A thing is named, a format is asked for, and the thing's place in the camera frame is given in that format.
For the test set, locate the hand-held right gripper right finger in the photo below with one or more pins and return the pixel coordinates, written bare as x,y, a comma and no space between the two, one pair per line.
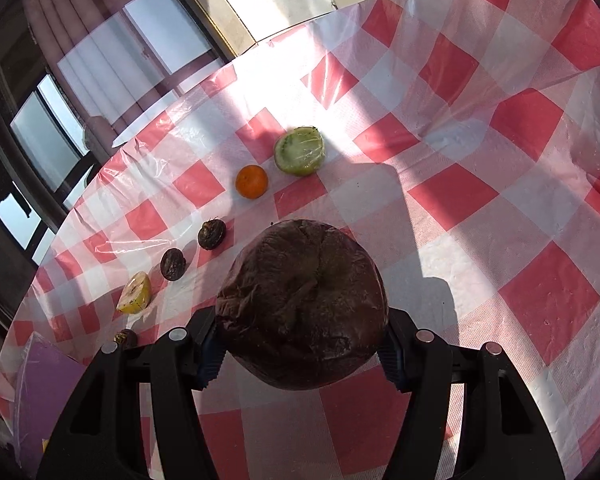
392,360

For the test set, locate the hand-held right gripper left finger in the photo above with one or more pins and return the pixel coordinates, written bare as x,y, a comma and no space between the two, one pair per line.
209,360

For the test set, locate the dark brown water chestnut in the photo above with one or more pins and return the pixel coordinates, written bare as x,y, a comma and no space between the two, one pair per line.
173,264
127,339
212,234

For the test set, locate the yellow pear piece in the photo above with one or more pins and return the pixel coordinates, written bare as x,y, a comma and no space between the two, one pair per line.
135,294

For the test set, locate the dark red apple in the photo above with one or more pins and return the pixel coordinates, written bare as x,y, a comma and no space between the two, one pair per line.
302,305

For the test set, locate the purple-rimmed cardboard box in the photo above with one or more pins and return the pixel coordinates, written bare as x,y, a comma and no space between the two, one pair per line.
45,395

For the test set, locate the orange mandarin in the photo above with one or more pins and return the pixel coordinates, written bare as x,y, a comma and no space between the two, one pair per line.
252,182

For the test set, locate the green kiwi half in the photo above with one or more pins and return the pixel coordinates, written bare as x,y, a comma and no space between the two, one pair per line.
300,152

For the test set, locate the red white checkered tablecloth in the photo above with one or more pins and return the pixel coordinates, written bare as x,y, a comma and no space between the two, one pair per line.
460,170

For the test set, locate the pale pink curtain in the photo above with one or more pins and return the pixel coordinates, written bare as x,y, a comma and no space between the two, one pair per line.
90,55

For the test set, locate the dark window frame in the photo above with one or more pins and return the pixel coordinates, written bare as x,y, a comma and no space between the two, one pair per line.
10,160

